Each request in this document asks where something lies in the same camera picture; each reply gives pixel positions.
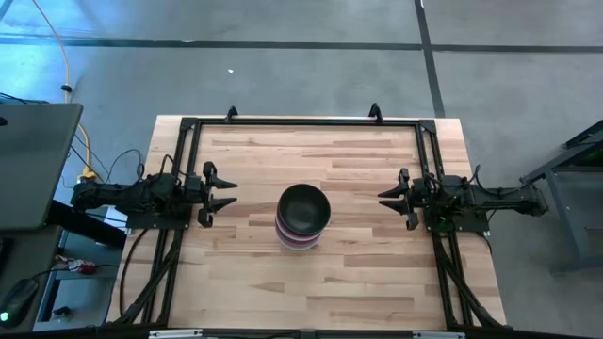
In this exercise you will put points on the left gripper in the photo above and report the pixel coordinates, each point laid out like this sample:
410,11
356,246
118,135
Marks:
206,193

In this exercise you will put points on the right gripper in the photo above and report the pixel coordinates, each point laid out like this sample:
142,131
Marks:
414,198

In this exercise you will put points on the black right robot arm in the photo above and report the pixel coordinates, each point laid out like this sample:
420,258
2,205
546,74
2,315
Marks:
509,200

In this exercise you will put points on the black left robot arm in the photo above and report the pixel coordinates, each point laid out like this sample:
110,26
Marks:
118,195

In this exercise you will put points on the white paper sheet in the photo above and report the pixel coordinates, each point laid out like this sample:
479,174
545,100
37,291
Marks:
115,219

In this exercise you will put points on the black slanted beam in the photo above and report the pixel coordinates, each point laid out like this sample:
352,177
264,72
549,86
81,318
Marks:
94,233

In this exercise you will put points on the yellow power plug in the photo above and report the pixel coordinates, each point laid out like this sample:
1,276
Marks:
87,176

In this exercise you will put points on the red drink can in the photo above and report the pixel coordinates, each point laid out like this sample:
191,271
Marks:
87,269

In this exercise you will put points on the blue-grey low shelf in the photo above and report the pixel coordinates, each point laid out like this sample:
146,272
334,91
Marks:
85,296

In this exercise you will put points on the grey metal cart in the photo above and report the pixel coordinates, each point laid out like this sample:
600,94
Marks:
570,198

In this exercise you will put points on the grey laptop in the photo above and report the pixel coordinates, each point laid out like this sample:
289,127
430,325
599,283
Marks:
37,165

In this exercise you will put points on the small black adapter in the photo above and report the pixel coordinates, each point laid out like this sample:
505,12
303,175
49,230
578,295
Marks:
61,311

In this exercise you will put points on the dark side desk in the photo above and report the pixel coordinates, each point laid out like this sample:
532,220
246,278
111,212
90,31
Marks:
28,254

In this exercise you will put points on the black computer mouse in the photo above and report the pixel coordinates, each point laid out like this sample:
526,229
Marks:
19,301

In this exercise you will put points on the black frame clamp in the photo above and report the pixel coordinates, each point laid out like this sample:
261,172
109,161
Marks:
231,115
375,113

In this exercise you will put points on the black aluminium table frame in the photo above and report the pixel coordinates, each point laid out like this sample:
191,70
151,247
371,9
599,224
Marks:
306,121

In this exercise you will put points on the silver frame bracket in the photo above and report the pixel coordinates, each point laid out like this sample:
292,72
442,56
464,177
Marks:
174,334
438,335

